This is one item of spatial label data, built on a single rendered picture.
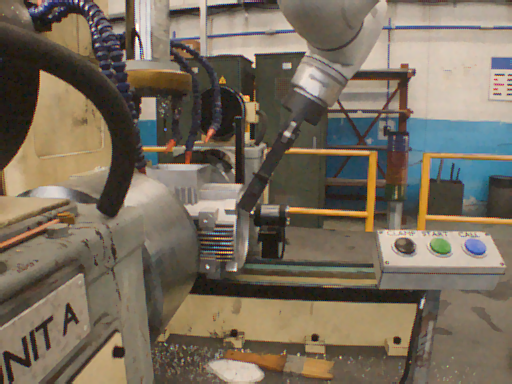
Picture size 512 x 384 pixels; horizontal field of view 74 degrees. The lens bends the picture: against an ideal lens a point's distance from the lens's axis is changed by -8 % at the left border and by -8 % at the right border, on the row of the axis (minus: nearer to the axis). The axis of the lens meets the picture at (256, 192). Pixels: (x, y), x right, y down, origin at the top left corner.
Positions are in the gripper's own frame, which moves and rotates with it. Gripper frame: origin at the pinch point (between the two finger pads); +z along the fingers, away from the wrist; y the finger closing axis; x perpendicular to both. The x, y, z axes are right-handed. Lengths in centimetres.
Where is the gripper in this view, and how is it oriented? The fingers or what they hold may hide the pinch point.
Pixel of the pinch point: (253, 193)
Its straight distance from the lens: 69.6
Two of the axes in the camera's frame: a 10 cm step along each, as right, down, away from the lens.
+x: 8.6, 5.1, -0.2
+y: -1.2, 1.7, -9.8
